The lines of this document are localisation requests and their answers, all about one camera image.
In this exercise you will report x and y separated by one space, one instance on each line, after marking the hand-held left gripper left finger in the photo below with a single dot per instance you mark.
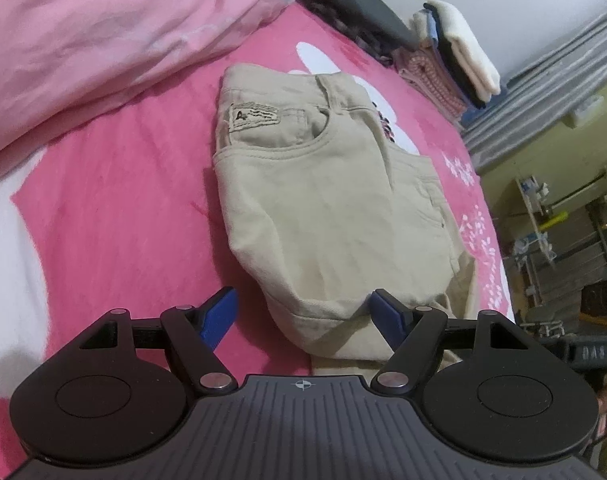
221 312

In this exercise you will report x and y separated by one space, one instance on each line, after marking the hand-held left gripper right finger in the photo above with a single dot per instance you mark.
386 312

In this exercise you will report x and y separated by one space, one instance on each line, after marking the pink and grey quilt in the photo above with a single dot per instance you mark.
83 35

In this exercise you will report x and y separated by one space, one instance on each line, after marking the beige pants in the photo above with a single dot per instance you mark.
323 200

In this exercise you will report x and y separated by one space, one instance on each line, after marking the pink floral blanket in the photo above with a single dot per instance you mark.
133 210

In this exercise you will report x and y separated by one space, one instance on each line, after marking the white folded towel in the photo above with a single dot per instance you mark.
468 45

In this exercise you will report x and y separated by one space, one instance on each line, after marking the black folded garment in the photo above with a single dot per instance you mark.
453 67

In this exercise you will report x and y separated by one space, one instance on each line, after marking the cluttered shelf table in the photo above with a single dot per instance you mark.
538 240

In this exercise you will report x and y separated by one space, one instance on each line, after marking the grey curtain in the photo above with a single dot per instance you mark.
543 90

